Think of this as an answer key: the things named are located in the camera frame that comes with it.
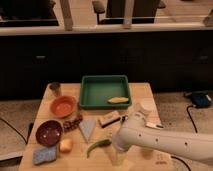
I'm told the green chili pepper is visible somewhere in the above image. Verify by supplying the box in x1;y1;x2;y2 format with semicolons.
86;139;112;158

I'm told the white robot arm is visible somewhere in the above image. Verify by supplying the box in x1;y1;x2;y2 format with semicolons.
112;112;213;166

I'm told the dark maroon bowl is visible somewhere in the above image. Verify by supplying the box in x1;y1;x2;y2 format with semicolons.
35;120;63;147

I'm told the orange red bowl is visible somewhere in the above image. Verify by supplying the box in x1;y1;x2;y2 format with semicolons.
49;96;77;118

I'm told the wooden block brush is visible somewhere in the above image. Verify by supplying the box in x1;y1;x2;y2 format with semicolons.
98;111;120;128

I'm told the grey blue triangular cloth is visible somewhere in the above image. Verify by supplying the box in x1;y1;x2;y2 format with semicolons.
79;119;96;142

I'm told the yellow corn cob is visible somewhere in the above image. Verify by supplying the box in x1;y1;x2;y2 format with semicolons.
107;97;129;104

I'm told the brown dried chili bunch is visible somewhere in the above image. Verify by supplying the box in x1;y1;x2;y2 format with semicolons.
63;115;83;132

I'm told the green plastic tray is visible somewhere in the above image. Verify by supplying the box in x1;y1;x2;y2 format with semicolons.
79;75;132;110

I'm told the blue sponge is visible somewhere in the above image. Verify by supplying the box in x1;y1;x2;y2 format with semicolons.
32;146;57;165

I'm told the small dark metal cup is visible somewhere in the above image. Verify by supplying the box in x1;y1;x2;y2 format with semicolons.
49;82;61;97

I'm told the blue black device on floor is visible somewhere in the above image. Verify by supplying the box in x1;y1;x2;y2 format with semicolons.
184;92;212;108

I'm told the black cable right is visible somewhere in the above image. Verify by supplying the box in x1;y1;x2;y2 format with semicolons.
185;103;200;132

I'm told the black cable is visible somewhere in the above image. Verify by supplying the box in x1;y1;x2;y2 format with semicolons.
185;103;200;132
0;117;29;145

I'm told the black cable left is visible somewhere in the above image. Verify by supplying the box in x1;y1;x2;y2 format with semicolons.
0;117;29;145

